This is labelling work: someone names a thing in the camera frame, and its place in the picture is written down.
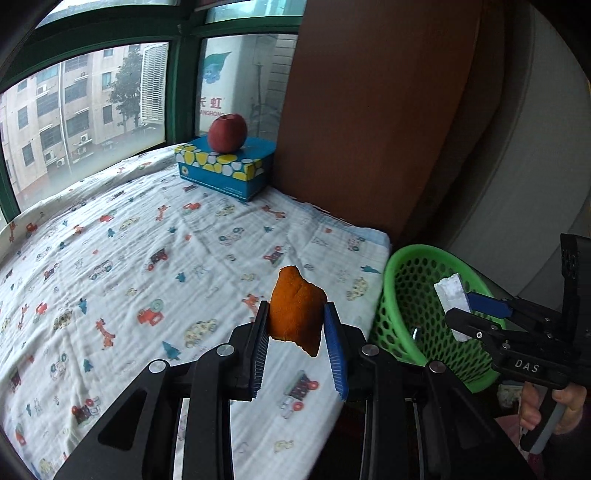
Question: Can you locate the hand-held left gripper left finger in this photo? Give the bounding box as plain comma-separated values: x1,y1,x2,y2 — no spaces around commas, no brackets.
53,300,271,480

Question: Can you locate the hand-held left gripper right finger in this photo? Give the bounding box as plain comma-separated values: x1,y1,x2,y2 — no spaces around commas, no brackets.
323,301,525,480

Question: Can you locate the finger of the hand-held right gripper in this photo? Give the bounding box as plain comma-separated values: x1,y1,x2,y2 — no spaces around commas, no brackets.
445,308,561,365
465,291,562,334

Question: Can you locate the white foam piece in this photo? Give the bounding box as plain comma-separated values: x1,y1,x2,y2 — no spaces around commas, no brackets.
434,273,476,342

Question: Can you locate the green plastic basket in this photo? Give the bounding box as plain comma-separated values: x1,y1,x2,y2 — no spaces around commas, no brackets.
370,244,509,394

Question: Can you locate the person's right hand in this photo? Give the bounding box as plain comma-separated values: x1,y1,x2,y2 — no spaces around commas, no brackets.
518,382,588,435

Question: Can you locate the white printed blanket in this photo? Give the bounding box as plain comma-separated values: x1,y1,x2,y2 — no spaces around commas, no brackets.
0,147,392,480

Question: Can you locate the blue spotted tissue box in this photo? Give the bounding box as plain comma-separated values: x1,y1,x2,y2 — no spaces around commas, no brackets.
174,136,277,202

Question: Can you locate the red apple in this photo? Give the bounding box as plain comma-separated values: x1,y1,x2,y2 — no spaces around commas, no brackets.
208,113,249,154

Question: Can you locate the brown wooden panel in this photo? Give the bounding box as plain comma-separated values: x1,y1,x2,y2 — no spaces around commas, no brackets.
274,0,483,241

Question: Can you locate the green window frame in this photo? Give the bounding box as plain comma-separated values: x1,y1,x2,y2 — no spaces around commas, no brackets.
0,0,305,227

